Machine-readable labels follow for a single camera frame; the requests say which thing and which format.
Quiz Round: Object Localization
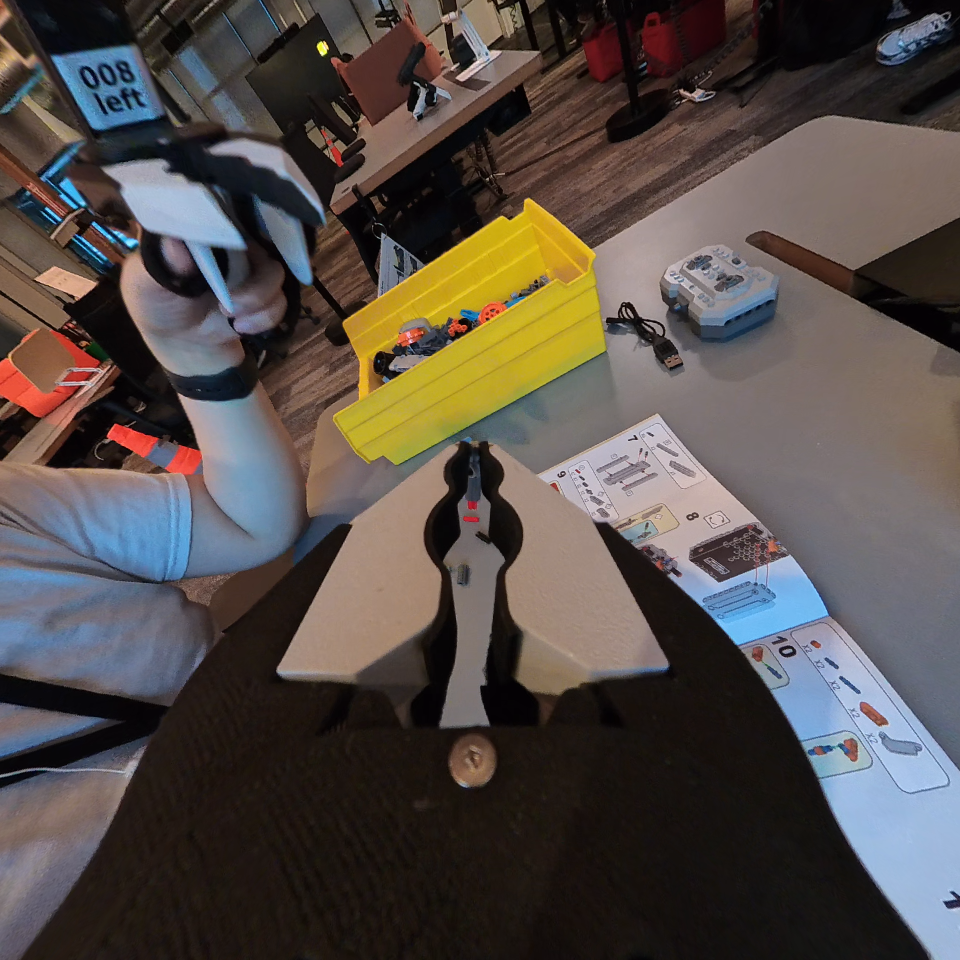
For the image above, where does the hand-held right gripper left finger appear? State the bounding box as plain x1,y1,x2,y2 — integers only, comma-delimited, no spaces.
277,442,472,725

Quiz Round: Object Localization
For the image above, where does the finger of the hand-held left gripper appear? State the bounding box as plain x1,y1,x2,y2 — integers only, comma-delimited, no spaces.
204,137,329,288
103,161,250,250

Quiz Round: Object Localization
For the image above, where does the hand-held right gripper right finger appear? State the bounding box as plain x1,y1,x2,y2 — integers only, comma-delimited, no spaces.
480,442,669,727

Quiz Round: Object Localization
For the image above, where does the person's left forearm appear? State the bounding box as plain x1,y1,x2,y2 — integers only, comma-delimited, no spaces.
168,378,310,582

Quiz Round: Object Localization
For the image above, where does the person's left hand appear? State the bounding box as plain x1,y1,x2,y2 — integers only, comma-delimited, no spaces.
120,236,291,378

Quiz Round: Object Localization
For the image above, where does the black monitor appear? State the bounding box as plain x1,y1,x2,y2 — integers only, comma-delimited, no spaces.
246,13,350,136

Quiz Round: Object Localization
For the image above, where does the printed grey sheet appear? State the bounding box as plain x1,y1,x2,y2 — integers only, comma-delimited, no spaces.
377,234,426,295

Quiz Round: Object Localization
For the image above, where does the grey background table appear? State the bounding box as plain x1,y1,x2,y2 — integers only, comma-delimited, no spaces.
330,48,543,219

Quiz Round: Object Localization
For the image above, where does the black and white tool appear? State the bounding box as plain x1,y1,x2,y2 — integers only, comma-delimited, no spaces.
397,41,453,121

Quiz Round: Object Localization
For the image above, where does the black wristband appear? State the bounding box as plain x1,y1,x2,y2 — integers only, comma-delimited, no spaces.
161,354,261,403

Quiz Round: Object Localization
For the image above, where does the pile of toy building pieces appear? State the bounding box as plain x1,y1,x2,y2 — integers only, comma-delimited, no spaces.
372,276,552,384

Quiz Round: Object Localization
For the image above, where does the white stand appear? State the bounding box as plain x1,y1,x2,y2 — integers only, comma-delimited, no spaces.
442,11,494,81

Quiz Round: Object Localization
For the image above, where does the orange safety vest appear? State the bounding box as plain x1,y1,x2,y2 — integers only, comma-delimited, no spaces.
0,352,100,418

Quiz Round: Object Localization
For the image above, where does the yellow plastic bin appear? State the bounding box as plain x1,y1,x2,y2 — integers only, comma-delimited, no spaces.
333,198,607,466

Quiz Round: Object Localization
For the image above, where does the person's grey t-shirt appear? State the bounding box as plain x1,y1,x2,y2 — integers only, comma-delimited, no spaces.
0,461,222,957

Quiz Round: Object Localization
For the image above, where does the grey remote control unit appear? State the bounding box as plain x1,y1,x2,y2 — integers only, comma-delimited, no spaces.
660,243,780,342

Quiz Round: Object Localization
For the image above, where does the red bag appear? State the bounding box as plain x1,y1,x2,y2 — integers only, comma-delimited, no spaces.
641,0,729,76
581,15,646,84

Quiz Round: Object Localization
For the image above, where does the black floor stand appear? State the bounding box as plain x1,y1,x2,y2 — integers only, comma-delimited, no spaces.
606,0,676,144

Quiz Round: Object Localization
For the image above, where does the building instruction booklet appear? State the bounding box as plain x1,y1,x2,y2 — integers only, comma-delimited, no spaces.
538,414,960,960

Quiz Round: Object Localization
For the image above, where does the black electronic box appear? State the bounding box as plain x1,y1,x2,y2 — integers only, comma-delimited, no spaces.
855,217,960,350

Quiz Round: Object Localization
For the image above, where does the black usb cable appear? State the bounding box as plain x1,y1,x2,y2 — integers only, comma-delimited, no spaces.
606,301,685,372

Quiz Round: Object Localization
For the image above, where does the black strap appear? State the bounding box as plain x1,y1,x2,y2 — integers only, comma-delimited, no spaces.
0,673,168,787

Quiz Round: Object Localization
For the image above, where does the thin white cable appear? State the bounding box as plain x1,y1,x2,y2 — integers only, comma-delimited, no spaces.
0,763,132,780

